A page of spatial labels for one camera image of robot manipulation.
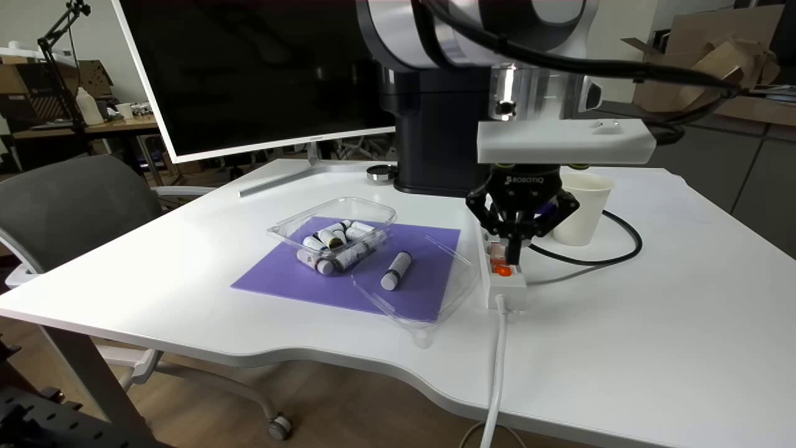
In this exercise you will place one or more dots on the clear plastic clamshell container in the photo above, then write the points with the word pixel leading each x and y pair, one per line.
pixel 437 288

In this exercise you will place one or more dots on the grey counter cabinet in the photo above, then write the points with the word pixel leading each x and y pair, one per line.
pixel 746 183

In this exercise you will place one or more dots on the wooden background desk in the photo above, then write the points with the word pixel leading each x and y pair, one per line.
pixel 99 130

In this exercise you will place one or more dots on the small open cardboard box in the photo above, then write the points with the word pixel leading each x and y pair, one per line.
pixel 717 65

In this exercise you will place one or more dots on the white extension power strip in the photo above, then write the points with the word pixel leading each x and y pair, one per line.
pixel 508 280

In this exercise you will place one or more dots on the grey office chair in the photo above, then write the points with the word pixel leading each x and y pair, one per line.
pixel 65 207

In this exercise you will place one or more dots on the white paper cup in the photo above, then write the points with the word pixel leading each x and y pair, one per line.
pixel 584 217

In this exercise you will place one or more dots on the black perforated base board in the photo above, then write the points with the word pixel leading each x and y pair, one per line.
pixel 39 415

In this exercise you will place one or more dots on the purple paper sheet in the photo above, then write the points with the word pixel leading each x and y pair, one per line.
pixel 274 283

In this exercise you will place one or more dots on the flat cardboard box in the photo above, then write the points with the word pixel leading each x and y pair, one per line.
pixel 758 111

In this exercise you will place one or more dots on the grey table leg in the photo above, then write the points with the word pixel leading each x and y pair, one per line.
pixel 94 381

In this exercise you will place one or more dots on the tall cardboard box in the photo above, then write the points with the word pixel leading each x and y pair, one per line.
pixel 721 28

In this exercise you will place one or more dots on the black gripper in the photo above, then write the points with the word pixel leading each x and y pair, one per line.
pixel 526 181

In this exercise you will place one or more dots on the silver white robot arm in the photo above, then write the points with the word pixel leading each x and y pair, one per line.
pixel 463 28

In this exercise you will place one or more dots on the white plastic bottle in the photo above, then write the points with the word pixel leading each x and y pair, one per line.
pixel 88 107

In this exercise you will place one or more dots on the white tube grey cap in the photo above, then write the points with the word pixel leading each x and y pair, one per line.
pixel 395 272

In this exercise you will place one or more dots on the white tube yellow band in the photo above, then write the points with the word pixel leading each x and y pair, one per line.
pixel 332 234

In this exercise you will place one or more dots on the white tube black cap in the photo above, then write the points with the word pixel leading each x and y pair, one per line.
pixel 352 255
pixel 307 257
pixel 313 243
pixel 361 230

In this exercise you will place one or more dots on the white framed computer monitor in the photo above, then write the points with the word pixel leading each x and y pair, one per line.
pixel 250 65

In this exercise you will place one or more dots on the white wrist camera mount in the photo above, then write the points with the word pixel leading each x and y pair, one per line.
pixel 562 141

